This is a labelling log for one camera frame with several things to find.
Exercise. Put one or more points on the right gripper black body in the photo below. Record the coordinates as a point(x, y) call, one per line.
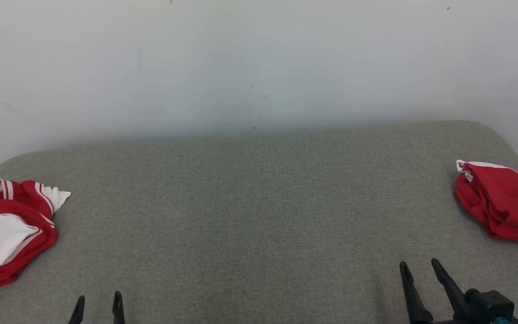
point(461, 321)

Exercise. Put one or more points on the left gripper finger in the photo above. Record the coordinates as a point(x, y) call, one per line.
point(78, 312)
point(118, 310)

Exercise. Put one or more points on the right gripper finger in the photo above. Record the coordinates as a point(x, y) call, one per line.
point(414, 301)
point(450, 288)

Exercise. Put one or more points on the red shorts with white stripes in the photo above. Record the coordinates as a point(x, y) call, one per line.
point(506, 202)

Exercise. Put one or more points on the red and white jersey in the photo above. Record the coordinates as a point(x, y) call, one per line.
point(11, 234)

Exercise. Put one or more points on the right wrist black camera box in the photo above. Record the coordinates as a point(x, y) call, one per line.
point(490, 303)

